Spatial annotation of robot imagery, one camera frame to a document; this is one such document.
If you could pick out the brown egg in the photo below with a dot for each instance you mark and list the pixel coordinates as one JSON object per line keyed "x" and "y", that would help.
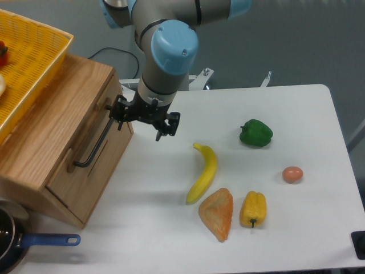
{"x": 292, "y": 174}

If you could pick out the yellow bell pepper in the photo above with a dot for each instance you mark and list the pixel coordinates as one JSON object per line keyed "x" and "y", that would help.
{"x": 254, "y": 209}

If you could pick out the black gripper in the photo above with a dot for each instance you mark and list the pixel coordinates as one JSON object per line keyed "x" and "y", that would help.
{"x": 123, "y": 111}

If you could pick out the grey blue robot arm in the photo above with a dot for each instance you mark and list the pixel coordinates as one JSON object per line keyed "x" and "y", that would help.
{"x": 165, "y": 31}

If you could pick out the yellow plastic basket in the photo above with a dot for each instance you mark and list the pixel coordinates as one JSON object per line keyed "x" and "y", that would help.
{"x": 36, "y": 51}

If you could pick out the red tomato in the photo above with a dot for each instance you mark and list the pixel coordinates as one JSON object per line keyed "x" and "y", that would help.
{"x": 4, "y": 58}

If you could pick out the orange bread slice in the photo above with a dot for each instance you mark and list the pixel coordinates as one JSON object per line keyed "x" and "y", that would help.
{"x": 216, "y": 213}

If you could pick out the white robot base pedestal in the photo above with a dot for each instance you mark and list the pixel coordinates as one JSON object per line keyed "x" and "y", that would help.
{"x": 184, "y": 85}

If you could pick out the green bell pepper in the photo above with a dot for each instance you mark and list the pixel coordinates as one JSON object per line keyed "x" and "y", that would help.
{"x": 255, "y": 133}

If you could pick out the white round object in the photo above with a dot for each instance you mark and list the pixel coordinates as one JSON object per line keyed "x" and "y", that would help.
{"x": 2, "y": 85}

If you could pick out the wooden drawer cabinet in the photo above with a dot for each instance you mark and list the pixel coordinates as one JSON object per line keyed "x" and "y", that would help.
{"x": 32, "y": 153}

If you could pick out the black corner device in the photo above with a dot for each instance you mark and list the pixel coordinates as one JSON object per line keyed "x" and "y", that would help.
{"x": 358, "y": 240}

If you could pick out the yellow banana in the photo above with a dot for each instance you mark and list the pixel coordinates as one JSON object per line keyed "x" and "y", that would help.
{"x": 206, "y": 177}

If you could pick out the blue handled saucepan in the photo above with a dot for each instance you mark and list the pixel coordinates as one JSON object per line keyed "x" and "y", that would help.
{"x": 17, "y": 236}

